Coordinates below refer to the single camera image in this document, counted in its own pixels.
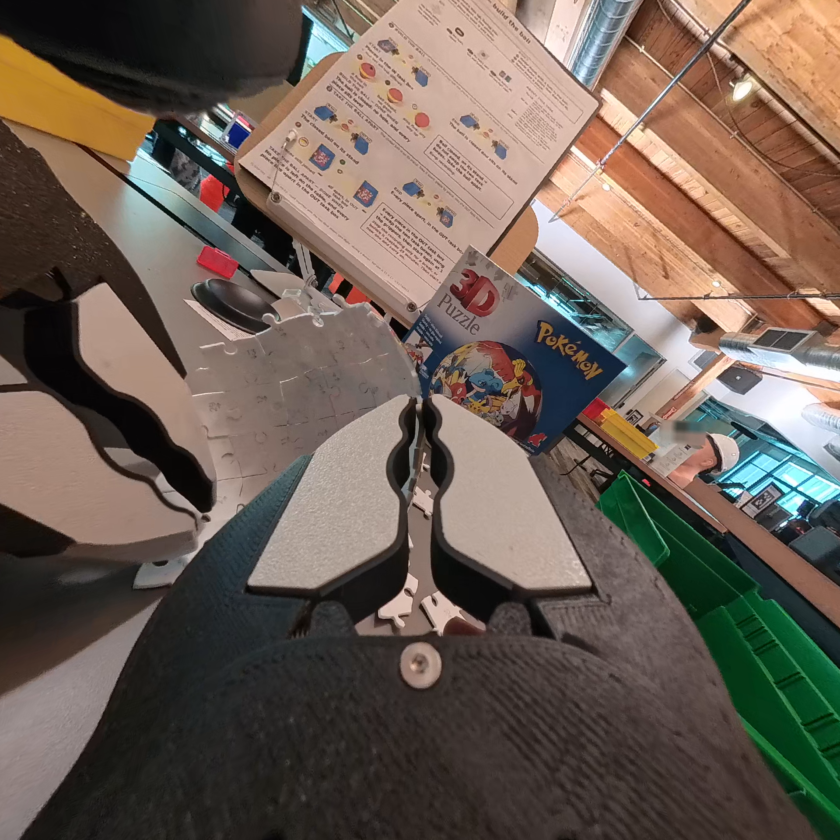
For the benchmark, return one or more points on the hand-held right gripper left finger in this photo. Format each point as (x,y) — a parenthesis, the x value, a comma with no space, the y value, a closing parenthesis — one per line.
(328,512)

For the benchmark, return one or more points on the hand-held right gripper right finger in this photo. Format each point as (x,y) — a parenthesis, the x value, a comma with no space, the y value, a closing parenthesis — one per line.
(505,518)

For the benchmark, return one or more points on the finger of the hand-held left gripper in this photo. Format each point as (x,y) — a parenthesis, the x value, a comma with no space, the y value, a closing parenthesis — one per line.
(144,367)
(65,472)

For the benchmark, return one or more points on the partly built puzzle ball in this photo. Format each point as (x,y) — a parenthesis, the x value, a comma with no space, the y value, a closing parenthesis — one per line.
(295,394)

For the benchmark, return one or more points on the paper puzzle leaflet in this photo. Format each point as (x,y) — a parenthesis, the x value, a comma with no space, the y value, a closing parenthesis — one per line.
(203,318)

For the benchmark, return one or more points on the pile of white puzzle pieces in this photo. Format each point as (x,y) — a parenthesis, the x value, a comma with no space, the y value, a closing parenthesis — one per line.
(423,502)

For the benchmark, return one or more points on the black round ball stand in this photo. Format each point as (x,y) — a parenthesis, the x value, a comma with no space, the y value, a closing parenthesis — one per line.
(233,305)

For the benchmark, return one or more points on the blue puzzle box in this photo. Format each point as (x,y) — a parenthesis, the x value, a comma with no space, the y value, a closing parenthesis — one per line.
(558,354)

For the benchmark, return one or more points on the person's right hand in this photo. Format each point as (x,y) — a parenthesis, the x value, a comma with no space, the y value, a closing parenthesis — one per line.
(466,628)

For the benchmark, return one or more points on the blue storage crate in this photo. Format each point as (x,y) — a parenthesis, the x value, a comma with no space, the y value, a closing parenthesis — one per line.
(237,131)

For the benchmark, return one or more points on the yellow plastic bin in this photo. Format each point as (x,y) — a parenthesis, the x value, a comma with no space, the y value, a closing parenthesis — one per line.
(72,111)

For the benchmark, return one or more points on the red plastic object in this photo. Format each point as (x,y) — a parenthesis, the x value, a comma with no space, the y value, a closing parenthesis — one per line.
(216,260)

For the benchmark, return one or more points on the yellow parts bins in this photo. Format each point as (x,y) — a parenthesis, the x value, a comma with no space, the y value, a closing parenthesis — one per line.
(630,436)

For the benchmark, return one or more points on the red rounded object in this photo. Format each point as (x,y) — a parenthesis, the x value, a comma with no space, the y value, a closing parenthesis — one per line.
(216,193)

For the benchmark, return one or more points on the dark desk hatch panel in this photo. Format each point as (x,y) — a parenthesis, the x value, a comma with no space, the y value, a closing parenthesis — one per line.
(197,216)

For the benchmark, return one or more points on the orange object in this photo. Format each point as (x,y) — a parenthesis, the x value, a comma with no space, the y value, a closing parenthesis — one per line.
(342,290)

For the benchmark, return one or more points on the wooden workbench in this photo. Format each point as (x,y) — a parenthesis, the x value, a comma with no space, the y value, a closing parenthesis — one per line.
(761,544)

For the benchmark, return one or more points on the laminated instruction sheet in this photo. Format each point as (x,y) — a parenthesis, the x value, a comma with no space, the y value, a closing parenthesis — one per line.
(426,131)

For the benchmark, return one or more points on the green plastic bin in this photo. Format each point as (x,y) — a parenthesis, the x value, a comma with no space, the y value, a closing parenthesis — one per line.
(754,656)

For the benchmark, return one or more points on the ceiling spotlight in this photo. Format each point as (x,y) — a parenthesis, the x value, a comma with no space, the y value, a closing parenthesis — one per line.
(741,88)

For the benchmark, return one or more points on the black wall speaker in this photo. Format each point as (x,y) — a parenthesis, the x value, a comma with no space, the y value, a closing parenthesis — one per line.
(739,379)

